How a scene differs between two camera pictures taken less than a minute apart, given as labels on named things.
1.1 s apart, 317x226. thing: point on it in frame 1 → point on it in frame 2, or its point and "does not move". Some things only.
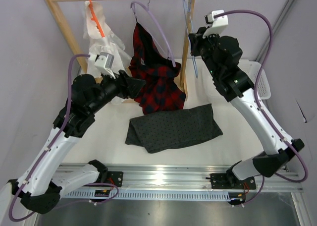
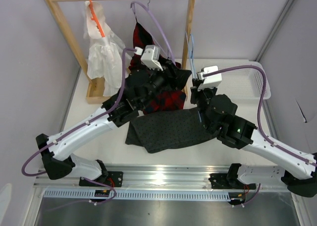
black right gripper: x=197 y=39 → x=195 y=92
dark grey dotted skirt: x=155 y=131 does not move
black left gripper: x=128 y=87 → x=175 y=79
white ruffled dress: x=110 y=43 does not move
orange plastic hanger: x=95 y=17 does not move
